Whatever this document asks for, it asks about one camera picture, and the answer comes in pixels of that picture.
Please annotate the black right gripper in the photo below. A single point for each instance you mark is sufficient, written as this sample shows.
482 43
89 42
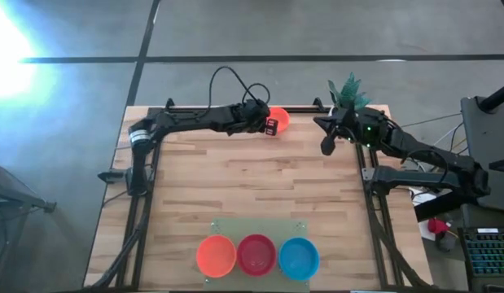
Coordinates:
353 126

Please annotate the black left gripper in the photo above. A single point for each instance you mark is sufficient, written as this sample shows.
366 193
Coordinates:
251 118

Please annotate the orange plastic mini bowl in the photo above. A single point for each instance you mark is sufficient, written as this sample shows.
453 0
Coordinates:
281 117
216 256

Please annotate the blue plastic mini bowl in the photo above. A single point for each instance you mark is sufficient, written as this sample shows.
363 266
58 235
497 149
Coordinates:
299 259

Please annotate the red plastic mini bowl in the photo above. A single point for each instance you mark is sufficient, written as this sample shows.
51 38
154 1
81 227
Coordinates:
256 255

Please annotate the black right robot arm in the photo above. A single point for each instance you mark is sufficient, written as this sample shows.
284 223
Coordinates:
418 179

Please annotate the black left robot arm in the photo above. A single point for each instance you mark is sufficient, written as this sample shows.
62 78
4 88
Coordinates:
186 120

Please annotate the green artificial plant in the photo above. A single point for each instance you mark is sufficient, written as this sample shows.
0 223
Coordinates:
349 91

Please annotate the green perforated metal riser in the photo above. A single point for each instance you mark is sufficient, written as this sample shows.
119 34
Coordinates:
255 226

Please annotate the white paper sheet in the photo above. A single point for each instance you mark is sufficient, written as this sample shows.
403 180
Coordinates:
423 196

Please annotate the red plastic object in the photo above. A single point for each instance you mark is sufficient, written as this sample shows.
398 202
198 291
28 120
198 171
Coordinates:
436 226

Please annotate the dark grey stand base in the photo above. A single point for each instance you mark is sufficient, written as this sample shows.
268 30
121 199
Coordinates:
487 138

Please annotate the black stand pole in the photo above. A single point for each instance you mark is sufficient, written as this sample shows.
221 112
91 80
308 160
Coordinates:
498 97

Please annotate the backlit computer keyboard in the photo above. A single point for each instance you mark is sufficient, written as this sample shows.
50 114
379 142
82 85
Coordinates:
487 254

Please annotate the dark grey tripod stand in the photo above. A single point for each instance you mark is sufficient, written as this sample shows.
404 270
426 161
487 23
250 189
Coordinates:
15 195

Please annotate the black aluminium table frame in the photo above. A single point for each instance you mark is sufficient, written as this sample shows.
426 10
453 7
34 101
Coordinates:
300 109

